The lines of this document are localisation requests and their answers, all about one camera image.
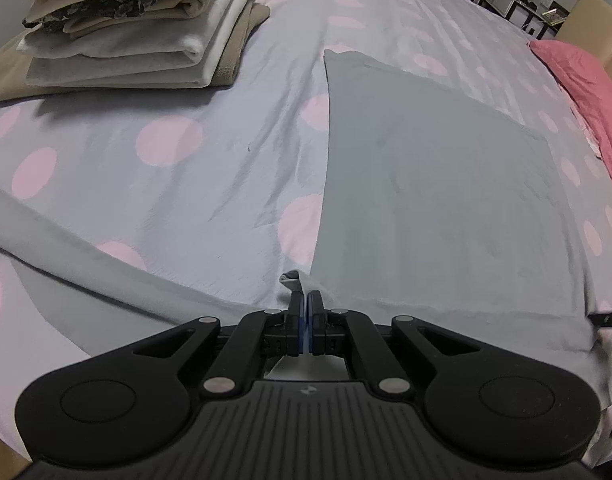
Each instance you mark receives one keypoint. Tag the polka dot bed sheet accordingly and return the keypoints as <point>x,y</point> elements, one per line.
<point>464,48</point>

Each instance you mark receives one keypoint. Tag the white bedside shelf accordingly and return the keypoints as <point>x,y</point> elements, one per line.
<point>538,20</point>

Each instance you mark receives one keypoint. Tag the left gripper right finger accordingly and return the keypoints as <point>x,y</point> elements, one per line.
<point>317,323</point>

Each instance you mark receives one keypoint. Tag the stack of folded clothes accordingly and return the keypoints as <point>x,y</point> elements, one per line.
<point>127,44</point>

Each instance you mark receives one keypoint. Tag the beige headboard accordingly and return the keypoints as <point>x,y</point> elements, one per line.
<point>589,27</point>

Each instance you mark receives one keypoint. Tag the grey-green garment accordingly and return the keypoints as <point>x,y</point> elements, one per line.
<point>123,213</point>

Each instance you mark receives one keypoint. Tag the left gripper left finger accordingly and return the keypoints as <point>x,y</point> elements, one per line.
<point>294,325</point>

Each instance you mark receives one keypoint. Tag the pink pillow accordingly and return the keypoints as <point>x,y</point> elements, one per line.
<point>587,83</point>

